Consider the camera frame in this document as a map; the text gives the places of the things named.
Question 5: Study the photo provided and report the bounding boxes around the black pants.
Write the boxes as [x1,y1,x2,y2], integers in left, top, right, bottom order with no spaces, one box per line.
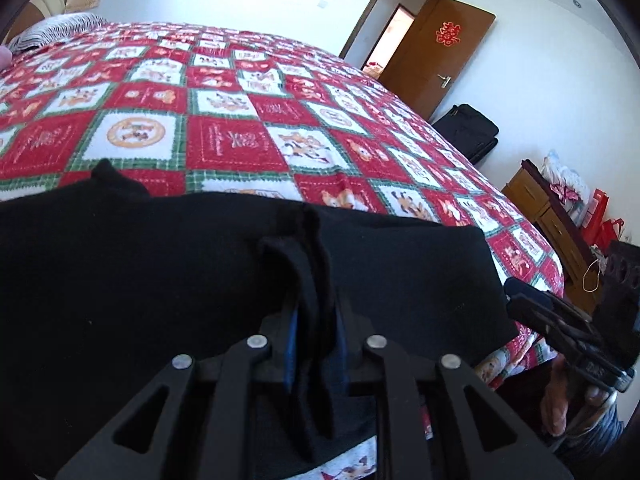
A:
[0,158,521,480]

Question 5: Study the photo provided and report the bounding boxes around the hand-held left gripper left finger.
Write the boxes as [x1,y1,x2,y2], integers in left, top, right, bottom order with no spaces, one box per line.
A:
[55,305,301,480]

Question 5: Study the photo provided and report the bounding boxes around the red gift bag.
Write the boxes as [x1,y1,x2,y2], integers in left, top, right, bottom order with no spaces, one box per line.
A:
[580,188,611,244]
[597,218,627,247]

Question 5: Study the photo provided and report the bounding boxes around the yellow cord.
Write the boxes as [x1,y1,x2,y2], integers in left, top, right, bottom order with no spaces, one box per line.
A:
[582,257,602,292]

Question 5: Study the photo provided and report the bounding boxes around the wooden cabinet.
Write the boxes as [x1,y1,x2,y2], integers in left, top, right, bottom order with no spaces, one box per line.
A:
[501,160,607,312]

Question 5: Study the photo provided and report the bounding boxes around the white plastic bag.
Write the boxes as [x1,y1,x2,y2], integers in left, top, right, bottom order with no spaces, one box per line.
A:
[542,149,591,227]

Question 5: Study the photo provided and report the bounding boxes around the red paper door decoration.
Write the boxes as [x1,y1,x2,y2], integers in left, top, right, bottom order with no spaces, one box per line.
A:
[434,21,464,47]

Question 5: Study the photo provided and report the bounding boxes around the black suitcase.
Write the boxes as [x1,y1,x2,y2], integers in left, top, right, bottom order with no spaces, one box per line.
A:
[431,104,501,166]

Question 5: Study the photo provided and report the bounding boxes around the brown wooden door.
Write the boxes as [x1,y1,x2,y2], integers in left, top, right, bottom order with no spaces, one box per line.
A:
[382,0,497,121]

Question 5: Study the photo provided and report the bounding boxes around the brown door frame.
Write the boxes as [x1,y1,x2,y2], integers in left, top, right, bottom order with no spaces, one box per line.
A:
[339,0,446,78]

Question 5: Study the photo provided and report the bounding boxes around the person's right hand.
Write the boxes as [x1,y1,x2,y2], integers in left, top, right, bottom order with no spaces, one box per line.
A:
[542,357,608,438]

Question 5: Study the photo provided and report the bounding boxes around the striped pillow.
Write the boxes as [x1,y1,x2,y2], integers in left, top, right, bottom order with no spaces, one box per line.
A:
[7,12,109,54]

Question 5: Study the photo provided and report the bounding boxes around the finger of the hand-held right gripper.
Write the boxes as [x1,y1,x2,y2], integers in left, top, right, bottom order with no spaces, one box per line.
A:
[507,294,597,347]
[502,277,567,312]

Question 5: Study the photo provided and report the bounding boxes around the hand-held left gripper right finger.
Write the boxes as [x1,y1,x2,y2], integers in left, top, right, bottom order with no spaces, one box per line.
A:
[330,295,576,480]

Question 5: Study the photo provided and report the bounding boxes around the cream wooden headboard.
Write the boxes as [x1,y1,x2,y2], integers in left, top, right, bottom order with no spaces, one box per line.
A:
[22,0,67,36]

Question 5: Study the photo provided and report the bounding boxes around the red checked cartoon bed sheet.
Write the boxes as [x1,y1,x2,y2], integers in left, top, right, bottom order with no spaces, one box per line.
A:
[0,21,567,480]

